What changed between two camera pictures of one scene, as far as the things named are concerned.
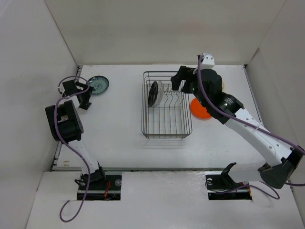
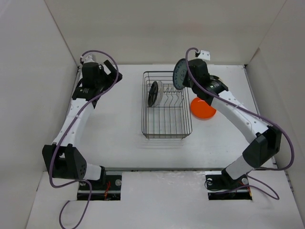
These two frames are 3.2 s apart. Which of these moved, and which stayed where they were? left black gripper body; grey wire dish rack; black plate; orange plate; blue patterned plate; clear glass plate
Moved: blue patterned plate; left black gripper body
Stayed: orange plate; grey wire dish rack; clear glass plate; black plate
